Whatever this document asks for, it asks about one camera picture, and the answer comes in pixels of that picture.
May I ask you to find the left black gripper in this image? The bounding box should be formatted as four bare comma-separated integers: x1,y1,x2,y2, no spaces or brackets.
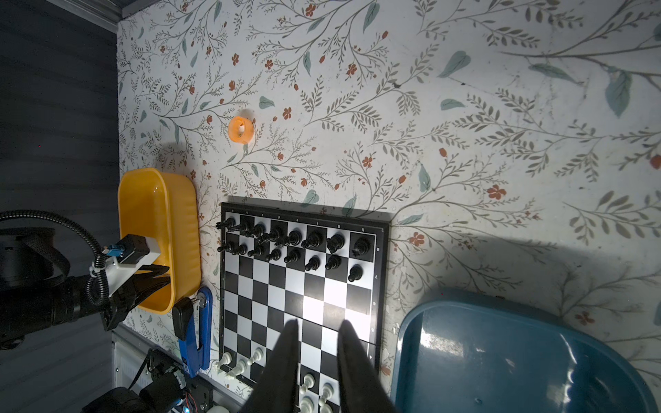
102,264,170,331

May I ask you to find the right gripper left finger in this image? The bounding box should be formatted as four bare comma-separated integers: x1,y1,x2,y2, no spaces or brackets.
240,319,300,412

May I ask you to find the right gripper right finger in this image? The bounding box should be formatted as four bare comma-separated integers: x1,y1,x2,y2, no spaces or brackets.
337,320,396,413

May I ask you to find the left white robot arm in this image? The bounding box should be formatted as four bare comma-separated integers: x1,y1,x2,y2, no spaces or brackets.
1,209,170,350

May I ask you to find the blue stapler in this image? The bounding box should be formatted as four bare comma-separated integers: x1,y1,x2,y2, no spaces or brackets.
172,286,213,379

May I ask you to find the teal plastic tray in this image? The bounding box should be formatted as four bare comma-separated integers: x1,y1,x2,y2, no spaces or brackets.
392,300,657,412

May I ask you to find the yellow plastic tray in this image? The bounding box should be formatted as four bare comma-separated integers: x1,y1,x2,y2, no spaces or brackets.
118,168,201,315

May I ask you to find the black white chessboard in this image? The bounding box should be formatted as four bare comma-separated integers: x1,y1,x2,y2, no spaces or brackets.
215,202,389,412

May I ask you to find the orange tape roll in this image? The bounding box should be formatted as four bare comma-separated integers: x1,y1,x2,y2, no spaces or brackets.
227,116,255,145

